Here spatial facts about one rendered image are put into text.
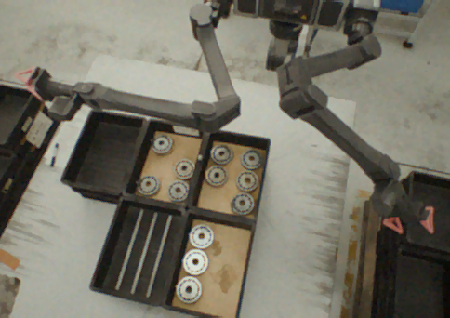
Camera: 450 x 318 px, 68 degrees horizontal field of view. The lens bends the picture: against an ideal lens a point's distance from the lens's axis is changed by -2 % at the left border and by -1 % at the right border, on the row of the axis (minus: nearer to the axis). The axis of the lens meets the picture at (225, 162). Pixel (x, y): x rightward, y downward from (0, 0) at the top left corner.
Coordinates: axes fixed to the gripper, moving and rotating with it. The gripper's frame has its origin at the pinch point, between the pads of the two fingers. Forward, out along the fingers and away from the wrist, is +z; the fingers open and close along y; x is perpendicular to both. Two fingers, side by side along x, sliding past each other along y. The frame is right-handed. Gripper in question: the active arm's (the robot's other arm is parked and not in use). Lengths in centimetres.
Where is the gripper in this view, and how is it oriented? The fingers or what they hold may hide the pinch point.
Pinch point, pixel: (23, 80)
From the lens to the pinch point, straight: 128.1
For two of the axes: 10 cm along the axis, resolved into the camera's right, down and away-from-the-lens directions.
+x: 2.6, -8.9, 3.7
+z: -9.6, -2.2, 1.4
